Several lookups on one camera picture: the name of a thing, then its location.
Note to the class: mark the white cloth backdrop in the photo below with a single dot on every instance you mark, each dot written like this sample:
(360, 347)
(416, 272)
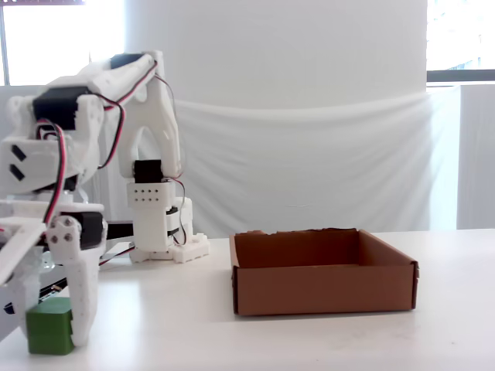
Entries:
(309, 154)

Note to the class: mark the brown cardboard box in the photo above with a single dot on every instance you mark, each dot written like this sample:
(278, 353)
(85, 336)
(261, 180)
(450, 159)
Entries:
(321, 290)

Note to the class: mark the bright window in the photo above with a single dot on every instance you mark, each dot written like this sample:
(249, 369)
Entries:
(58, 42)
(460, 35)

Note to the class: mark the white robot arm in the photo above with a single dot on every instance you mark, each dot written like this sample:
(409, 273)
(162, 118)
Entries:
(154, 116)

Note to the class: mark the white board panel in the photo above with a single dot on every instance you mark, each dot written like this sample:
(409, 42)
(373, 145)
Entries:
(477, 154)

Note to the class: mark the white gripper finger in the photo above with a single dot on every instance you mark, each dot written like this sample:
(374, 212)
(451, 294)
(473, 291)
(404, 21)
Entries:
(83, 293)
(31, 278)

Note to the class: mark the green cube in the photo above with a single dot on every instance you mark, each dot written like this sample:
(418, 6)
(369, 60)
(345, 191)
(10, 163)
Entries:
(50, 332)

